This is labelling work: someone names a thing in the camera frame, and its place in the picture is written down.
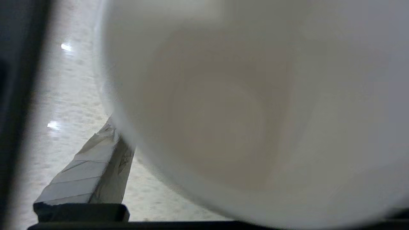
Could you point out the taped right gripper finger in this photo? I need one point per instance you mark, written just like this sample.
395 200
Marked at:
83 179

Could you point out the black cup white inside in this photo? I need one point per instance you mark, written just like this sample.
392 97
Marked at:
255 111

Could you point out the black rectangular serving tray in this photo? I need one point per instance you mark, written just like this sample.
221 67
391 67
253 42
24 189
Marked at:
16 95

